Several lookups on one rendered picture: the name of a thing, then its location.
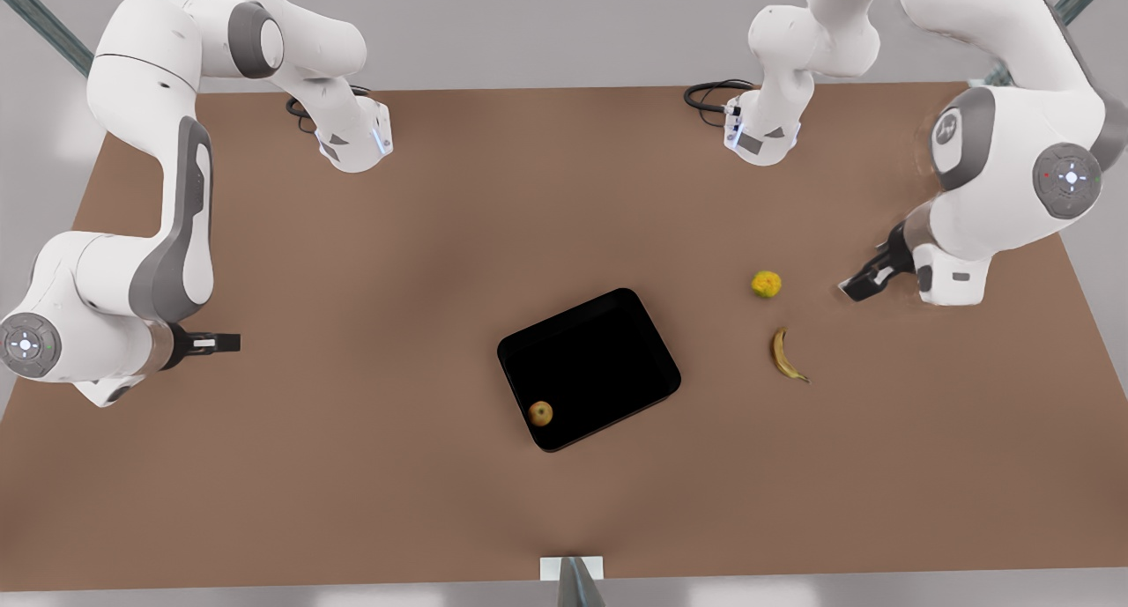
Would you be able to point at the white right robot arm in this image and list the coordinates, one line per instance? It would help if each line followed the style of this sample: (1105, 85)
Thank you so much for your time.
(176, 237)

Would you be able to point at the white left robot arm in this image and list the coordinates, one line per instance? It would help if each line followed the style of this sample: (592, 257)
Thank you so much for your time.
(996, 149)

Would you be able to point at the black storage box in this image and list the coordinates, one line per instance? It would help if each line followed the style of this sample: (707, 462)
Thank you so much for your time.
(589, 369)

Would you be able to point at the small red-yellow apple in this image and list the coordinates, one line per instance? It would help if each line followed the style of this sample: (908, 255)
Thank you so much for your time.
(540, 413)

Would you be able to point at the yellow bumpy round fruit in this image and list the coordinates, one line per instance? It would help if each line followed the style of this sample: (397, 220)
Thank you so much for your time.
(766, 284)

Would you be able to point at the yellow banana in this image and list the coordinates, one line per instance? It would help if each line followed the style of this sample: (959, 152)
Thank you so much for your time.
(783, 355)

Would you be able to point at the silver frame post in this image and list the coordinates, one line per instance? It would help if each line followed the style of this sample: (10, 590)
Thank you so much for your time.
(1057, 17)
(44, 21)
(575, 581)

